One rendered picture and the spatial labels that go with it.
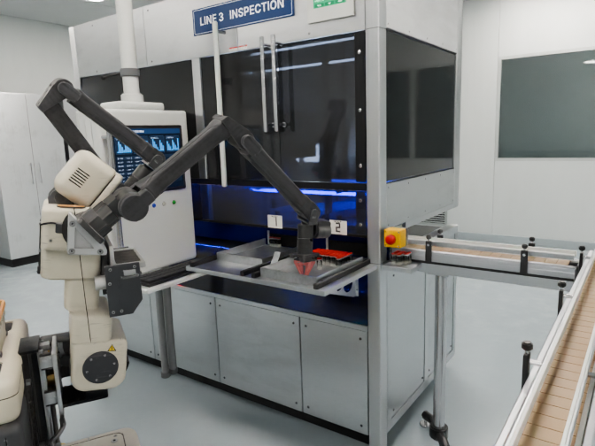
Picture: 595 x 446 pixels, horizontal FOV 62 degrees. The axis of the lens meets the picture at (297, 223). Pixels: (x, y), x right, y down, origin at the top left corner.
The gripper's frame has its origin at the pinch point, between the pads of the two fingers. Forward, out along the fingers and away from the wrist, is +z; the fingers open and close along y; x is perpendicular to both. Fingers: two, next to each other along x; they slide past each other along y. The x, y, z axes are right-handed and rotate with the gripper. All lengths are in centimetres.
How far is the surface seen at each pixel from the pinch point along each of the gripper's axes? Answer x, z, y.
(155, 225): 89, -13, 3
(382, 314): -12.2, 19.3, 40.2
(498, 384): -38, 74, 140
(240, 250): 54, -2, 24
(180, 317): 113, 43, 40
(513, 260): -60, -8, 47
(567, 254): -77, -12, 49
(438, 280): -31, 4, 52
